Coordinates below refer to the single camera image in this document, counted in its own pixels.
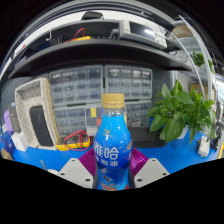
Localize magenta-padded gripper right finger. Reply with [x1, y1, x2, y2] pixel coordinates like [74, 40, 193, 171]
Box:
[129, 147, 170, 189]

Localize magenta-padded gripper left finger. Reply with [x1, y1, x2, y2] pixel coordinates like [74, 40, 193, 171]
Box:
[58, 147, 99, 190]

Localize blue drink bottle yellow cap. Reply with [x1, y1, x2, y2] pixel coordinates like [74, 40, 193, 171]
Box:
[93, 93, 134, 192]

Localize yellow multimeter with red leads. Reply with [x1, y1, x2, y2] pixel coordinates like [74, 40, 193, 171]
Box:
[55, 129, 93, 152]

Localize metal spoon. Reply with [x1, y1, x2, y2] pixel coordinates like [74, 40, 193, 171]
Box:
[40, 159, 49, 172]

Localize flat black box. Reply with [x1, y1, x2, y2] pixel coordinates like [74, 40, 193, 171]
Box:
[128, 126, 168, 149]

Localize grey small-parts drawer cabinet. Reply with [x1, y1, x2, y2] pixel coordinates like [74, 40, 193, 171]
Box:
[103, 64, 154, 101]
[48, 65, 105, 107]
[53, 104, 103, 137]
[124, 99, 153, 128]

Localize black rounded case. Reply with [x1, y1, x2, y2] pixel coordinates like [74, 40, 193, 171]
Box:
[28, 104, 54, 148]

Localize clear organizer box coloured parts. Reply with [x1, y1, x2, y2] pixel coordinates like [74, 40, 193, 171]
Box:
[84, 105, 128, 128]

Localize white power adapter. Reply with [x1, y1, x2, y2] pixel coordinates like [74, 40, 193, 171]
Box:
[198, 135, 211, 158]

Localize small white box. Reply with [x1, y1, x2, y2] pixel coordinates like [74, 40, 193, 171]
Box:
[11, 130, 29, 153]

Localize potted green plant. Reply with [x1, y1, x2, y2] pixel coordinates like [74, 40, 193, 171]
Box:
[146, 79, 218, 145]

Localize dark grey flat box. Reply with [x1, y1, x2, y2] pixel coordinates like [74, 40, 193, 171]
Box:
[8, 103, 23, 134]

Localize beige pegboard tray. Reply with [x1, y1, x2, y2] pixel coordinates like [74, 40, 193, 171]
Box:
[14, 77, 61, 151]

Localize black wall shelf unit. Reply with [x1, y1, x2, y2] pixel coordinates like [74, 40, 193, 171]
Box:
[8, 9, 193, 81]

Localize white frame shelf unit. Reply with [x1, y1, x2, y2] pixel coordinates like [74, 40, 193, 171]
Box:
[173, 14, 224, 111]

